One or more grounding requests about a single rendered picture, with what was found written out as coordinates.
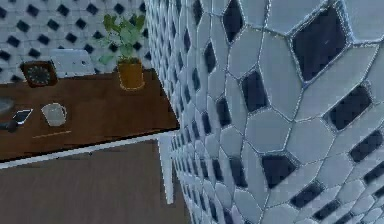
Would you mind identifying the green plant in orange pot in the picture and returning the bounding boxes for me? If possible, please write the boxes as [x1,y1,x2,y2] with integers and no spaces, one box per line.
[97,13,147,92]

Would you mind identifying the small black object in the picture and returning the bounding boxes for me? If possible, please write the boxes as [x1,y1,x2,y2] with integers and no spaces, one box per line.
[0,120,19,134]

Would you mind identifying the brown wooden table white legs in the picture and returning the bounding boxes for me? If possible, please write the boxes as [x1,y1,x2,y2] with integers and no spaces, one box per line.
[0,68,181,205]

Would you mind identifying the orange pencil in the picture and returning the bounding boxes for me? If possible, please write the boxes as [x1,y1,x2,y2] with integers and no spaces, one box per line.
[31,130,73,140]

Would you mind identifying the white laptop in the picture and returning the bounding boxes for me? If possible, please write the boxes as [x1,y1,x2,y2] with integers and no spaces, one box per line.
[49,48,97,79]

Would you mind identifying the white framed mobile phone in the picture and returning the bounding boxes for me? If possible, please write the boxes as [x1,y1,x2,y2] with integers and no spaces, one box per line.
[12,108,34,126]

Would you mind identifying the white mug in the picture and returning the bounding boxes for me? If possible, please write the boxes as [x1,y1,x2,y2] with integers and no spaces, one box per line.
[40,102,68,128]

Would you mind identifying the brown square clock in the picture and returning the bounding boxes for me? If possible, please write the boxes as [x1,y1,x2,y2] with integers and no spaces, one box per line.
[19,60,59,89]

